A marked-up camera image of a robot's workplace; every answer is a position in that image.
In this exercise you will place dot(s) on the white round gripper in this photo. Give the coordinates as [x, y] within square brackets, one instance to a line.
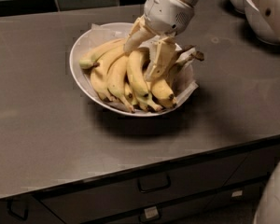
[165, 13]

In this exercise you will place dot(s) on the rear right banana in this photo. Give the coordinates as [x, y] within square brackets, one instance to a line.
[184, 60]

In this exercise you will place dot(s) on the white label on drawer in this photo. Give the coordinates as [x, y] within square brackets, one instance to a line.
[237, 194]

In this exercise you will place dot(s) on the central curved yellow banana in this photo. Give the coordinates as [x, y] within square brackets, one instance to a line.
[137, 59]

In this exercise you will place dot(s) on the black drawer handle left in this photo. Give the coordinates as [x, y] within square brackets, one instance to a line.
[18, 210]

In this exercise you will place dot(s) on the white paper liner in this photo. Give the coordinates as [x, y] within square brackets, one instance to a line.
[118, 79]

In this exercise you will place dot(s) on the leftmost green-tipped banana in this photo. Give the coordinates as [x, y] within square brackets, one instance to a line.
[90, 58]

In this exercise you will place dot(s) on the black drawer handle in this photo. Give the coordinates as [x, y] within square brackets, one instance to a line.
[18, 210]
[152, 183]

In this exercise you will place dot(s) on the small hidden banana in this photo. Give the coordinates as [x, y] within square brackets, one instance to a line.
[129, 95]

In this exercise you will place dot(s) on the lower drawer handle with label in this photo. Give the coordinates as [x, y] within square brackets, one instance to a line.
[149, 214]

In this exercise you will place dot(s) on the right front yellow banana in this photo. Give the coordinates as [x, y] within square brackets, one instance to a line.
[159, 87]

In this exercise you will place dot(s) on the large white bowl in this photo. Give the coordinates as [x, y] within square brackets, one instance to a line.
[84, 44]

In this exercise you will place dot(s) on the black drawer handle centre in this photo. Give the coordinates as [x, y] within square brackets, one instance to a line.
[152, 183]

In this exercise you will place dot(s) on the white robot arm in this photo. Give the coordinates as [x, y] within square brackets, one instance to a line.
[268, 211]

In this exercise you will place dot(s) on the white bowl front right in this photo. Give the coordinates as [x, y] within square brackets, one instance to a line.
[259, 26]

